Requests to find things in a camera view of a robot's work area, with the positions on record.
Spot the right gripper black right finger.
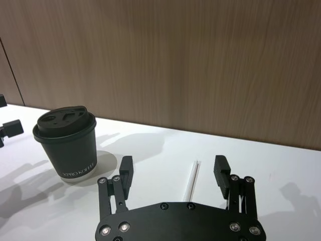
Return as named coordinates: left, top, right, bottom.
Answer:
left=213, top=155, right=259, bottom=222

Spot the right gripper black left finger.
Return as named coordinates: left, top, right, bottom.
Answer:
left=97, top=156, right=134, bottom=222

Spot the clear wrapped drinking straw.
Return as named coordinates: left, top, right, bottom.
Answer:
left=185, top=160, right=202, bottom=202

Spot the black plastic cup lid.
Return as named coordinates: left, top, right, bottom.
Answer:
left=32, top=105, right=97, bottom=145

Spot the black paper coffee cup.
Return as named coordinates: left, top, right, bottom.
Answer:
left=40, top=127, right=97, bottom=182

